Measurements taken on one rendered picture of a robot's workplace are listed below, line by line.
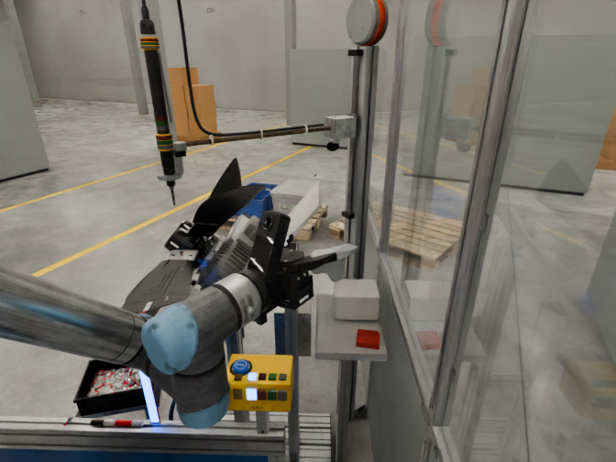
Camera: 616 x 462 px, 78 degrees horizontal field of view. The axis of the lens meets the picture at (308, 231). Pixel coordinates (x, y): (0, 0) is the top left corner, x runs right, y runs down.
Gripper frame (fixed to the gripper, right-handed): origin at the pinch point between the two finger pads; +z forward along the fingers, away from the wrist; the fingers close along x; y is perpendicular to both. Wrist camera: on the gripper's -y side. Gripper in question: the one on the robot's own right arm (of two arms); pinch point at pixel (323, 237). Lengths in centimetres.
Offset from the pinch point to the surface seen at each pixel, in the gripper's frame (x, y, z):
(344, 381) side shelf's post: -35, 86, 49
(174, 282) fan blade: -53, 21, -3
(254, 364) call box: -22.8, 35.7, -3.4
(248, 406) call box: -20.7, 43.3, -8.9
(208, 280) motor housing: -59, 28, 12
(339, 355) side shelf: -24, 58, 33
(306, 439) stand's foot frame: -61, 132, 48
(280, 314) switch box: -57, 55, 39
